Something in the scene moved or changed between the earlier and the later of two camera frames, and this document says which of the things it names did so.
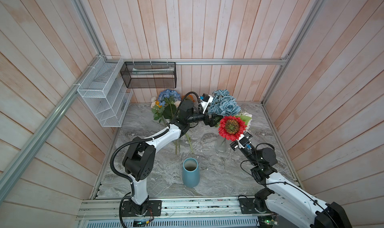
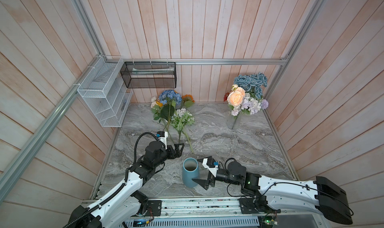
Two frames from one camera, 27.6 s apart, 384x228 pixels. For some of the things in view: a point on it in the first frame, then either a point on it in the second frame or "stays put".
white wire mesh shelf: (104, 87) stays put
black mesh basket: (149, 74) stays put
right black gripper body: (234, 146) to (211, 178)
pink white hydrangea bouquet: (246, 117) to (251, 105)
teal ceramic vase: (191, 173) stays put
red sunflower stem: (232, 127) to (225, 96)
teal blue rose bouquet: (222, 103) to (254, 82)
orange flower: (189, 97) stays put
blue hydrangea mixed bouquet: (164, 106) stays put
